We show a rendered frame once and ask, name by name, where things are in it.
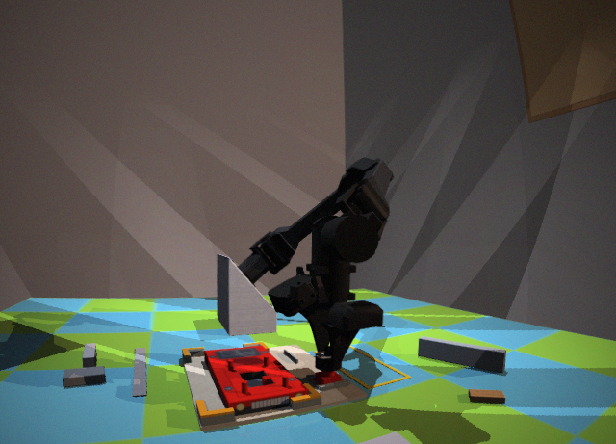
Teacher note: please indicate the black tyre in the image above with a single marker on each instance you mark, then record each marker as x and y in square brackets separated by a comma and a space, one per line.
[323, 363]

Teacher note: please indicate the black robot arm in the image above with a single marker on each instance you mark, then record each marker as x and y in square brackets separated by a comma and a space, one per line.
[353, 237]

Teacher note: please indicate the brown flat block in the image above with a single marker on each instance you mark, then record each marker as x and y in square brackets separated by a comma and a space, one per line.
[486, 395]

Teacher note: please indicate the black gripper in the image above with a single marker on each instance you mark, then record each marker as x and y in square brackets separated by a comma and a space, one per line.
[338, 321]

